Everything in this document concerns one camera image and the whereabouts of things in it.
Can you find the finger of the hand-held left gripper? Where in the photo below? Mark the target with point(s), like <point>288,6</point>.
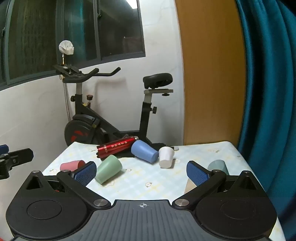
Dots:
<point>19,156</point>
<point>3,148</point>

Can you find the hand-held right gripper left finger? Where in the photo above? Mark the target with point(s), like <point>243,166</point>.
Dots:
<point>85,173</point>

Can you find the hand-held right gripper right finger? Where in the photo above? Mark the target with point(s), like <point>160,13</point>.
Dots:
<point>197,173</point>

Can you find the beige cup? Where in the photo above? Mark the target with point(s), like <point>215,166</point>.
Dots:
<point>189,186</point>

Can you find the pink cup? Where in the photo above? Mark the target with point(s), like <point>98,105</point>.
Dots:
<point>69,165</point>

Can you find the grey-green cup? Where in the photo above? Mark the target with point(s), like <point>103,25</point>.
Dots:
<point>218,165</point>

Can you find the green cup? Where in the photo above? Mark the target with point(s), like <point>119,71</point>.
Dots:
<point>107,170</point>

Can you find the white cup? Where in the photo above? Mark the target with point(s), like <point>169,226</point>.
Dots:
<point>166,156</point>

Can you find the blue cup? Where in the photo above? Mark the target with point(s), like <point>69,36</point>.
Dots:
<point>142,151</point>

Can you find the small white object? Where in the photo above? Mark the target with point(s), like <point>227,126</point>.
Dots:
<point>175,148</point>

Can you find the red metal bottle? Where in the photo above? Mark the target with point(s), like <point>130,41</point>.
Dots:
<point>115,146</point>

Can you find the checked floral tablecloth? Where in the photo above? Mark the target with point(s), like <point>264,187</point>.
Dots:
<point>148,177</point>

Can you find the black exercise bike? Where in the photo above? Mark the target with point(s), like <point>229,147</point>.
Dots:
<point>144,115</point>

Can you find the wooden panel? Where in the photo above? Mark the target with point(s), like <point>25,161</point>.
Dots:
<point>208,81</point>

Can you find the teal curtain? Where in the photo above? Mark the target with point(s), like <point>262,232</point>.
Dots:
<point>270,92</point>

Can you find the dark framed window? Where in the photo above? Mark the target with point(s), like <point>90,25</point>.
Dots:
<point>30,34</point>

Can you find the white cloth bundle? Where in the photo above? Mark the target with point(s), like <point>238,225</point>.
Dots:
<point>66,48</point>

